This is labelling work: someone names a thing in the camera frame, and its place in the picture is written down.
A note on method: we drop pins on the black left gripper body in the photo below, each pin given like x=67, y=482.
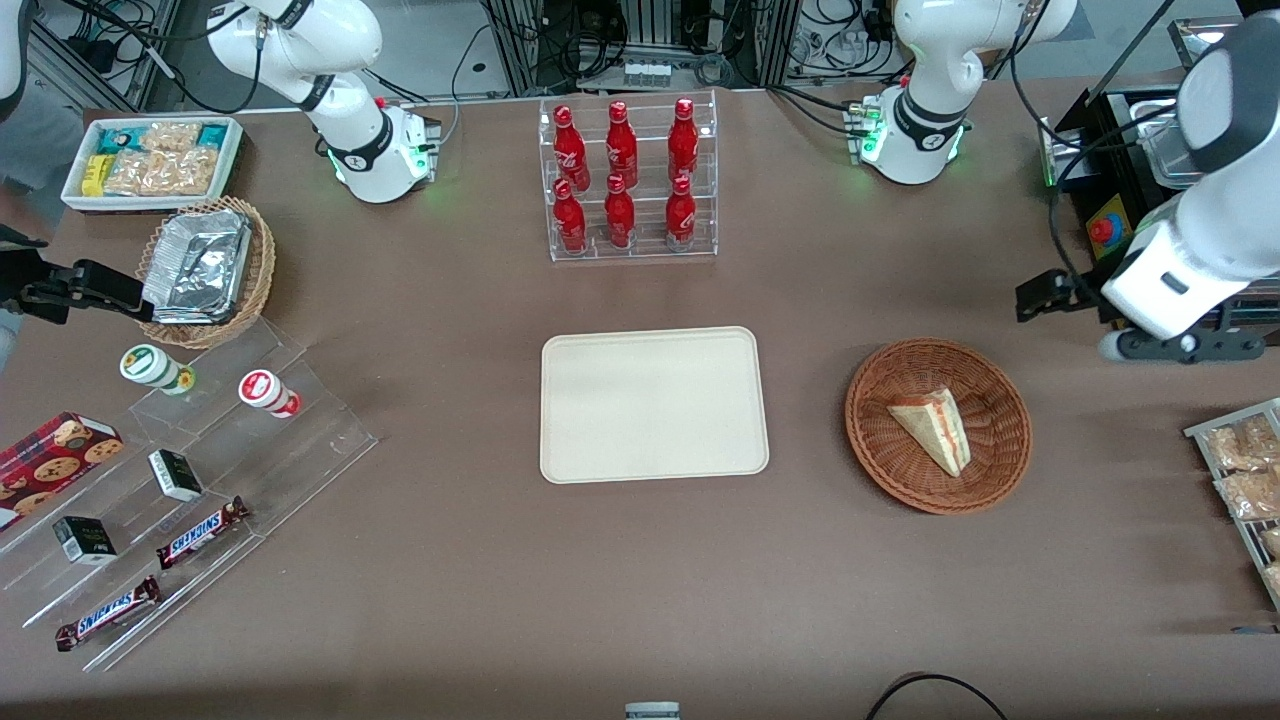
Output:
x=1078, y=293

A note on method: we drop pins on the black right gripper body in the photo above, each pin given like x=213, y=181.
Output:
x=22, y=275

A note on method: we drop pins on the triangle sandwich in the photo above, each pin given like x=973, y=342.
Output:
x=935, y=425

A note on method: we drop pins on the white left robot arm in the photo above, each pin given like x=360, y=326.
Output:
x=1200, y=240

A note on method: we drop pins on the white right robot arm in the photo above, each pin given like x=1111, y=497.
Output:
x=350, y=130

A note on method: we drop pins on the light wicker basket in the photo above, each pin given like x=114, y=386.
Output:
x=262, y=270

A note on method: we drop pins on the tray of snack packets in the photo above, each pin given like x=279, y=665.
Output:
x=1200, y=432

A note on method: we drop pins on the brown round wicker basket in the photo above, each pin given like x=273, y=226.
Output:
x=900, y=470

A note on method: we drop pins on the cream rectangular plastic tray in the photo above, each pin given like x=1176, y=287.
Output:
x=655, y=405

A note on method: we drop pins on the red emergency stop button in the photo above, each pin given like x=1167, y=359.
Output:
x=1102, y=230

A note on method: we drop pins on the green lid yogurt cup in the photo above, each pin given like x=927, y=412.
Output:
x=150, y=366

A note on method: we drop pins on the white rectangular snack bin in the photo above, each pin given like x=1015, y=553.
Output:
x=75, y=195

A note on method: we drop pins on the aluminium foil container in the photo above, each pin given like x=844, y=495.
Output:
x=200, y=265

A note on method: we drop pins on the yellow snack pack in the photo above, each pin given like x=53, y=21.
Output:
x=93, y=176

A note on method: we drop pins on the clear peanut snack bag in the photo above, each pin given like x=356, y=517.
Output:
x=165, y=172
x=170, y=135

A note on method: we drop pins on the teal snack pack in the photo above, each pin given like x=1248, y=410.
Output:
x=116, y=140
x=213, y=136

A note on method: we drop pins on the black equipment stand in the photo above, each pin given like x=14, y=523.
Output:
x=1115, y=150

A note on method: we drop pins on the red cookie box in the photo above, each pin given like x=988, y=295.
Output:
x=55, y=455

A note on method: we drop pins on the red lid yogurt cup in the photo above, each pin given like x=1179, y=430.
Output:
x=263, y=390

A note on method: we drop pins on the small black box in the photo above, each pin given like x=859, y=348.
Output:
x=85, y=540
x=175, y=475

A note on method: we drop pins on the clear cracker snack bag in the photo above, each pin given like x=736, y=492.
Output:
x=1274, y=580
x=1245, y=442
x=1250, y=495
x=1272, y=543

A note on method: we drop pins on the clear acrylic stepped display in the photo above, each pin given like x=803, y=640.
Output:
x=260, y=460

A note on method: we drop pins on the Snickers chocolate bar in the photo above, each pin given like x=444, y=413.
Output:
x=108, y=613
x=200, y=533

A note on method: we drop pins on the red cola bottle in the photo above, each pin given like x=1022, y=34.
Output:
x=680, y=216
x=570, y=150
x=569, y=222
x=622, y=148
x=683, y=142
x=619, y=216

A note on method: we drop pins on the clear acrylic bottle rack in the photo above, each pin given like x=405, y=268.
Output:
x=645, y=160

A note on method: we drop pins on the white power strip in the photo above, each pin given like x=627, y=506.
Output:
x=647, y=74

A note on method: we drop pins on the small grey device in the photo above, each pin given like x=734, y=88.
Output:
x=652, y=711

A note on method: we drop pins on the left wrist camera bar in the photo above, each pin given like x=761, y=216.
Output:
x=1180, y=345

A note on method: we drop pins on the aluminium frame rack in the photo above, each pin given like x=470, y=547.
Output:
x=640, y=30

